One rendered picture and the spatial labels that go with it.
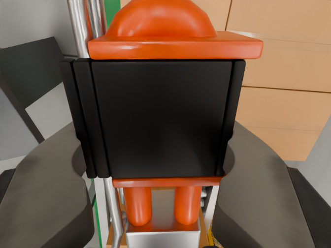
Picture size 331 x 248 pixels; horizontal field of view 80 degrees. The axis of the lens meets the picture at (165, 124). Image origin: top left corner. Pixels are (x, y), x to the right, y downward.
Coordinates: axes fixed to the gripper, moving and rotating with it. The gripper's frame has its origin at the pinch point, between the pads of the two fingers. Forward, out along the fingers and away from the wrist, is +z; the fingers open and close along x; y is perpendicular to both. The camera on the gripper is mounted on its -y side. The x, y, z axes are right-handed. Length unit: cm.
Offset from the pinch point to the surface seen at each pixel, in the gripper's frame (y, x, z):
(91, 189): 118, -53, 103
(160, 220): 9.3, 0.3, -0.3
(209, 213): 101, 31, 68
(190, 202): 6.6, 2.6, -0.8
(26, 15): -2, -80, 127
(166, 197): 9.3, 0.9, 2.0
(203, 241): 74, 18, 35
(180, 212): 8.0, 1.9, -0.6
